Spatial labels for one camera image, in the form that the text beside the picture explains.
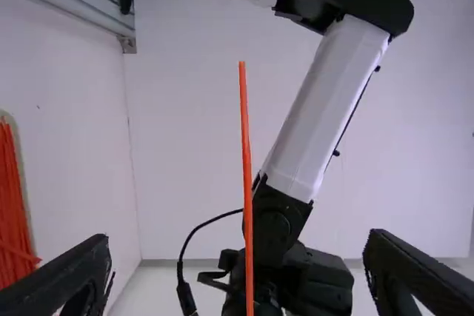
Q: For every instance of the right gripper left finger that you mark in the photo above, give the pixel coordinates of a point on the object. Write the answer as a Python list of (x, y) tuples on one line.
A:
[(59, 286)]

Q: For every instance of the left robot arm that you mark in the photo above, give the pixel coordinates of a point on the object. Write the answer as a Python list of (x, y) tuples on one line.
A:
[(333, 109)]

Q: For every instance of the silver rails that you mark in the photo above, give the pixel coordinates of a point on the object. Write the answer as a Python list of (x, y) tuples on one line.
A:
[(74, 5)]

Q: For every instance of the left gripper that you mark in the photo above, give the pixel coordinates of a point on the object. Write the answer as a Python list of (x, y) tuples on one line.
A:
[(314, 286)]

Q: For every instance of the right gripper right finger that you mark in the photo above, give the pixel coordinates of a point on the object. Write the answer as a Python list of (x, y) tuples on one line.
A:
[(414, 279)]

